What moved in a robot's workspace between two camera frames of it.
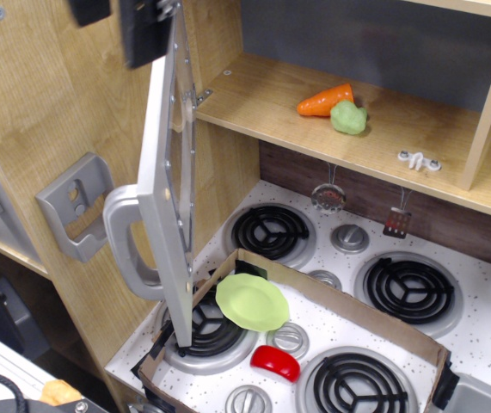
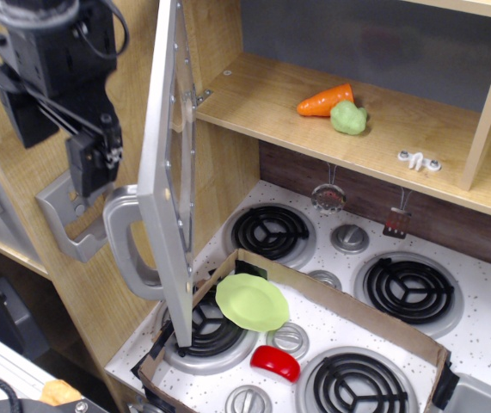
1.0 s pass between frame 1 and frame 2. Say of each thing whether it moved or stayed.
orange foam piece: stayed
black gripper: moved
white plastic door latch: stayed
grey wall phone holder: stayed
